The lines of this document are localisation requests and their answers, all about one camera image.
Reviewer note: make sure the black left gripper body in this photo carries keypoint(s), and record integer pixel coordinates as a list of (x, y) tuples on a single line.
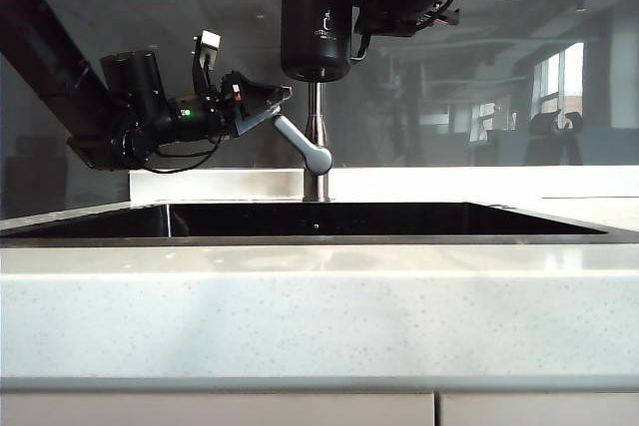
[(232, 102)]

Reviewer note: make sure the silver kitchen faucet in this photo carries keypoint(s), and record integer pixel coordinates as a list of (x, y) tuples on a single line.
[(317, 112)]

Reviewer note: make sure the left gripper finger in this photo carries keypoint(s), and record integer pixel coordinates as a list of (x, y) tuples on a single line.
[(264, 94), (252, 123)]

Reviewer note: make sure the wide beige cabinet door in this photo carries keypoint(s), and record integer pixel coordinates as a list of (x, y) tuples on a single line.
[(214, 411)]

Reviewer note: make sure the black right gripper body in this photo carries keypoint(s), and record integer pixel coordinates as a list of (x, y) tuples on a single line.
[(404, 7)]

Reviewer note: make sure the black sink basin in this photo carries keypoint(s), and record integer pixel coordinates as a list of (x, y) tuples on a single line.
[(319, 224)]

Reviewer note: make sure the narrow beige cabinet door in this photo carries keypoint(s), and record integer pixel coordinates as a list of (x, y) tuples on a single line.
[(539, 412)]

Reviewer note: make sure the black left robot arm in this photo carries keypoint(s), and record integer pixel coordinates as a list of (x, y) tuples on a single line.
[(45, 57)]

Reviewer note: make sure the white backsplash ledge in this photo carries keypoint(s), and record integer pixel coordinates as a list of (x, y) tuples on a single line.
[(224, 185)]

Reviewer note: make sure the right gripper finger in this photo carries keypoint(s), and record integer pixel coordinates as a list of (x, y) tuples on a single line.
[(362, 12)]

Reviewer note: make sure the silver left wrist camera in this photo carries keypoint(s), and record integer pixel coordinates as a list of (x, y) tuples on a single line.
[(210, 41)]

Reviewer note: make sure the black mug with steel rim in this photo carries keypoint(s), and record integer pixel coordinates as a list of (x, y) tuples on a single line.
[(314, 22)]

